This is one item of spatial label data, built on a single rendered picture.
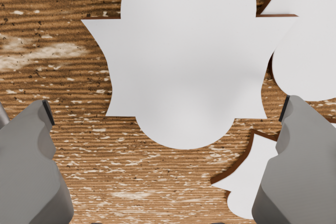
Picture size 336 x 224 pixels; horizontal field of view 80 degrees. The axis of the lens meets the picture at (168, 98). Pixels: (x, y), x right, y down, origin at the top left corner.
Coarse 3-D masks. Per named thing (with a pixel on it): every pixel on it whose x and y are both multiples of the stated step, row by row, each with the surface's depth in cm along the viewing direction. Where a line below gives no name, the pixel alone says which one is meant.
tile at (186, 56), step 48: (144, 0) 11; (192, 0) 11; (240, 0) 11; (144, 48) 13; (192, 48) 13; (240, 48) 13; (144, 96) 15; (192, 96) 15; (240, 96) 15; (192, 144) 18
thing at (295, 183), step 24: (288, 96) 10; (288, 120) 9; (312, 120) 8; (288, 144) 7; (312, 144) 7; (288, 168) 6; (312, 168) 6; (264, 192) 6; (288, 192) 6; (312, 192) 6; (264, 216) 6; (288, 216) 5; (312, 216) 5
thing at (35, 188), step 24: (24, 120) 9; (48, 120) 11; (0, 144) 8; (24, 144) 8; (48, 144) 9; (0, 168) 7; (24, 168) 7; (48, 168) 7; (0, 192) 6; (24, 192) 6; (48, 192) 6; (0, 216) 5; (24, 216) 5; (48, 216) 6; (72, 216) 7
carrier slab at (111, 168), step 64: (0, 0) 13; (64, 0) 13; (256, 0) 13; (0, 64) 15; (64, 64) 15; (64, 128) 18; (128, 128) 18; (256, 128) 18; (128, 192) 23; (192, 192) 23
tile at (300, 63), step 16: (272, 0) 12; (288, 0) 12; (304, 0) 12; (320, 0) 12; (304, 16) 12; (320, 16) 12; (288, 32) 13; (304, 32) 13; (320, 32) 13; (288, 48) 13; (304, 48) 13; (320, 48) 13; (272, 64) 14; (288, 64) 14; (304, 64) 14; (320, 64) 14; (288, 80) 15; (304, 80) 15; (320, 80) 15; (304, 96) 15; (320, 96) 15
